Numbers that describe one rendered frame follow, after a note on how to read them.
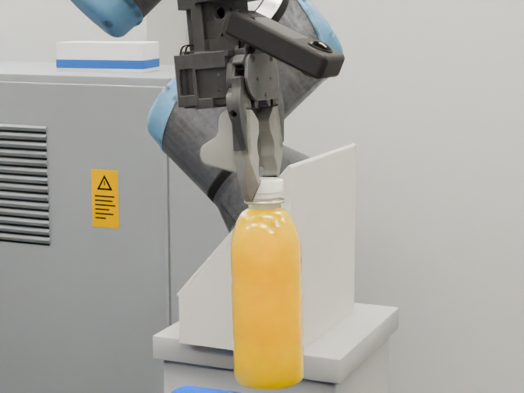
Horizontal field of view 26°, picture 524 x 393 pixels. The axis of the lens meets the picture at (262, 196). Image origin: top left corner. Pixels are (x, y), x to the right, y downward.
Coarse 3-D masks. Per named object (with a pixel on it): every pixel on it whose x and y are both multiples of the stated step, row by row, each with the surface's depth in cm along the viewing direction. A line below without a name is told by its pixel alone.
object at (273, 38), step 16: (240, 16) 111; (256, 16) 112; (240, 32) 111; (256, 32) 110; (272, 32) 109; (288, 32) 111; (256, 48) 110; (272, 48) 109; (288, 48) 109; (304, 48) 108; (320, 48) 108; (288, 64) 109; (304, 64) 108; (320, 64) 107; (336, 64) 109
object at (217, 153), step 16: (224, 112) 113; (224, 128) 112; (256, 128) 112; (208, 144) 113; (224, 144) 112; (256, 144) 112; (208, 160) 113; (224, 160) 112; (240, 160) 111; (256, 160) 112; (240, 176) 112; (256, 176) 112; (256, 192) 113
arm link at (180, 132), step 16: (160, 96) 186; (176, 96) 185; (160, 112) 186; (176, 112) 184; (192, 112) 184; (208, 112) 184; (160, 128) 187; (176, 128) 185; (192, 128) 184; (208, 128) 183; (160, 144) 189; (176, 144) 186; (192, 144) 184; (176, 160) 188; (192, 160) 185; (192, 176) 187; (208, 176) 184
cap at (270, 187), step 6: (264, 180) 113; (270, 180) 113; (276, 180) 113; (282, 180) 114; (264, 186) 113; (270, 186) 113; (276, 186) 113; (282, 186) 114; (258, 192) 113; (264, 192) 113; (270, 192) 113; (276, 192) 113; (282, 192) 115; (258, 198) 113; (264, 198) 113; (270, 198) 113
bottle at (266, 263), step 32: (256, 224) 112; (288, 224) 113; (256, 256) 112; (288, 256) 113; (256, 288) 113; (288, 288) 113; (256, 320) 113; (288, 320) 113; (256, 352) 113; (288, 352) 114; (256, 384) 114; (288, 384) 114
